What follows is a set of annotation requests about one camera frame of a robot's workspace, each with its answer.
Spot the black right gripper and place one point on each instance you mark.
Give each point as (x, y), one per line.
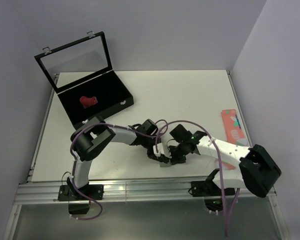
(173, 159)

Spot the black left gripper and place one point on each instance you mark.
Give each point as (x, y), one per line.
(151, 154)

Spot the grey-green ankle sock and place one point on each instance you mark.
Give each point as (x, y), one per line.
(165, 164)

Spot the maroon sock with orange cuff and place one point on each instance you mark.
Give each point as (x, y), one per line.
(87, 102)

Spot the black display case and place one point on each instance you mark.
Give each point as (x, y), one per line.
(84, 68)

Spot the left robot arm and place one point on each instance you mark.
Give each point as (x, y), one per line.
(88, 141)

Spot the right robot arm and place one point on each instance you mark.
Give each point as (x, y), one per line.
(253, 167)

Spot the pink patterned sock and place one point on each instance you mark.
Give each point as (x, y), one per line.
(233, 130)

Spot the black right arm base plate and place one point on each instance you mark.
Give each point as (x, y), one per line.
(204, 189)

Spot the aluminium frame rail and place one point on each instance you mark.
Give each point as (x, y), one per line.
(129, 190)

